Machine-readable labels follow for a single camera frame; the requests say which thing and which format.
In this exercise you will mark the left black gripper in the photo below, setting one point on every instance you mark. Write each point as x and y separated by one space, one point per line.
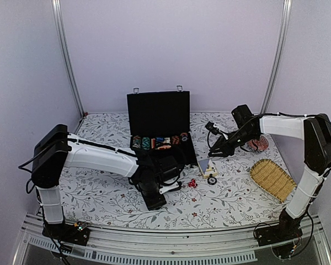
153 203

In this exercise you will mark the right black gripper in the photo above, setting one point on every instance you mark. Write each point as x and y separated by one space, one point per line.
224 147

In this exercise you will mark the blue playing card box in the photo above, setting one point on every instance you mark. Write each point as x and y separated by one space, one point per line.
207 168

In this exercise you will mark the black poker case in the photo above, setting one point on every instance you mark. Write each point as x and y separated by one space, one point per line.
162 114

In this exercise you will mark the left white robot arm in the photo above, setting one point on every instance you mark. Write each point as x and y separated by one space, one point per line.
152 176

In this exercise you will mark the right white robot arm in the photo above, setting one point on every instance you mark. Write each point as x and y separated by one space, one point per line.
312 133

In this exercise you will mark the red patterned bowl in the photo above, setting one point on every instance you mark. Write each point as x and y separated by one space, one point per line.
259 145

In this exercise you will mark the red dice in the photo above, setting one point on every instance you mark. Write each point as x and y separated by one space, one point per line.
192 183

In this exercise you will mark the green chip stack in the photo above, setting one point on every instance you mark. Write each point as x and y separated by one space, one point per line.
146 143

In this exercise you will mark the card deck in case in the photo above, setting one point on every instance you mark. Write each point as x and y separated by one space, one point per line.
160 143

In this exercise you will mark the orange chip stack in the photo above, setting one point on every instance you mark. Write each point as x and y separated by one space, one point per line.
175 140

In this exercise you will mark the woven bamboo tray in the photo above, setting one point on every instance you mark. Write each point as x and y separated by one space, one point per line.
271 178

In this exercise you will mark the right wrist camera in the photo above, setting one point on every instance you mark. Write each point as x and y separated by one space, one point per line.
216 128

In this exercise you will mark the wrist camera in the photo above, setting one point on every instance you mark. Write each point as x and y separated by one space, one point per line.
216 128
169 188

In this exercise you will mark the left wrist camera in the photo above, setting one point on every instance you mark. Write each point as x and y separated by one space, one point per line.
169 188

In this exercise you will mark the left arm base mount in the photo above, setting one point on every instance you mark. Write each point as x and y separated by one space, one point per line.
77 233

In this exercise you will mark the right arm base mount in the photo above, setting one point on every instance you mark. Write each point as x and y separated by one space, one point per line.
271 234

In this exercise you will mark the right aluminium frame post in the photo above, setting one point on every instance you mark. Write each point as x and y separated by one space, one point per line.
284 26

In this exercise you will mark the aluminium frame post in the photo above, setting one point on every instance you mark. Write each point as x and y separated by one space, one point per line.
58 18
284 26

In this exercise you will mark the left aluminium frame post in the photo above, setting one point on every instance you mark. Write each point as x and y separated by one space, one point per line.
58 18

